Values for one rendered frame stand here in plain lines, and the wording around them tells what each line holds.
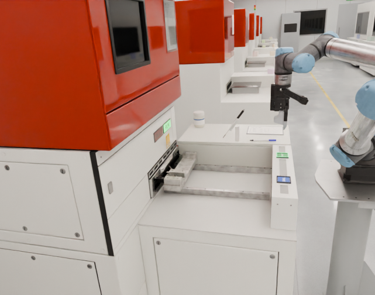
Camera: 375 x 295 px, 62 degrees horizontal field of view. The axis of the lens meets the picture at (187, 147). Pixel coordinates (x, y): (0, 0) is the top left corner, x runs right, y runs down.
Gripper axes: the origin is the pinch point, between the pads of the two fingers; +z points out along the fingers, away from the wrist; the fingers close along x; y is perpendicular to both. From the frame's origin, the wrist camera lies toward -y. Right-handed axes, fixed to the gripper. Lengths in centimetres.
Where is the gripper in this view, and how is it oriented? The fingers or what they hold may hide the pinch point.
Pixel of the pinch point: (285, 126)
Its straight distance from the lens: 151.9
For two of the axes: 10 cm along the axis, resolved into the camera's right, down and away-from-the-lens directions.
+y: -9.6, -0.3, 2.6
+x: -2.6, 3.6, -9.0
